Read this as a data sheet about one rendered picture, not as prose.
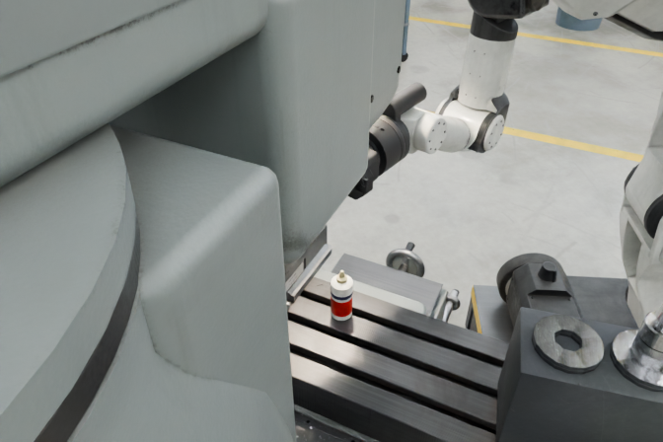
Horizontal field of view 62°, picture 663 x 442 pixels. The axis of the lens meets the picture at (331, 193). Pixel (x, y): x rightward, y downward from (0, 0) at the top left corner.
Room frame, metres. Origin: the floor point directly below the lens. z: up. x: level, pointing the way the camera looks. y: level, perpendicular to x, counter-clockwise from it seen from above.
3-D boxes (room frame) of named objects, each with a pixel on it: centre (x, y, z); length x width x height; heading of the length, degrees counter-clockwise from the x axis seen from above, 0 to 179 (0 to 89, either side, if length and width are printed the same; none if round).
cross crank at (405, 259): (1.12, -0.20, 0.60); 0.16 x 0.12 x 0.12; 155
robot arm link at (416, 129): (0.82, -0.12, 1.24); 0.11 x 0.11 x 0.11; 50
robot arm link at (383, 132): (0.74, -0.04, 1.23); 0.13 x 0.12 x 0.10; 50
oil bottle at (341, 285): (0.71, -0.02, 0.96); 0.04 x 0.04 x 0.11
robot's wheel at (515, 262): (1.20, -0.61, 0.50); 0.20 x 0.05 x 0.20; 86
